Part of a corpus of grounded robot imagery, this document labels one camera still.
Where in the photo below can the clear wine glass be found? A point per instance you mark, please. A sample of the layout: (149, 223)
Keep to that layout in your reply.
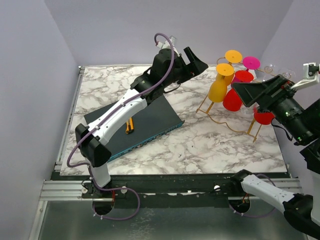
(265, 73)

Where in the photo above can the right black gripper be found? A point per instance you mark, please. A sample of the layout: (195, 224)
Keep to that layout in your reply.
(264, 92)

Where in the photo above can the aluminium extrusion rail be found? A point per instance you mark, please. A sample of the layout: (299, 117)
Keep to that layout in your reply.
(67, 190)

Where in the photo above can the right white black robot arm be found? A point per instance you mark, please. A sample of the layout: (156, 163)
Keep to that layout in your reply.
(302, 211)

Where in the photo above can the red plastic wine glass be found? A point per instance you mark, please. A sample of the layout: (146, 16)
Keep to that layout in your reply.
(232, 101)

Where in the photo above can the gold wire glass rack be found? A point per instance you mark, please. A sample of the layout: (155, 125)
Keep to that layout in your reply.
(236, 122)

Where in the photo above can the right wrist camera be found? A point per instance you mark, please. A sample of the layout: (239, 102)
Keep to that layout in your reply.
(310, 76)

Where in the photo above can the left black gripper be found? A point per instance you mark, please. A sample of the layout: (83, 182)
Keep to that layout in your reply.
(195, 67)

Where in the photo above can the yellow plastic wine glass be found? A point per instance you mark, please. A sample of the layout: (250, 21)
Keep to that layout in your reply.
(224, 77)

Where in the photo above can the magenta plastic wine glass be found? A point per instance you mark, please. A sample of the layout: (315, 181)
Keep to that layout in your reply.
(250, 63)

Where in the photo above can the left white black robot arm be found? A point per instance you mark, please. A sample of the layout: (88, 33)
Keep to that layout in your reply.
(167, 68)

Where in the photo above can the orange utility knife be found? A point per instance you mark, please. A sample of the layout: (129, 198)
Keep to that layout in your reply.
(129, 126)

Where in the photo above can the dark blue network switch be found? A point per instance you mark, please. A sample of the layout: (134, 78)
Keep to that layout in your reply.
(155, 120)

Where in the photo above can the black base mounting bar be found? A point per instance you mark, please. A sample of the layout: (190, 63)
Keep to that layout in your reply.
(159, 191)

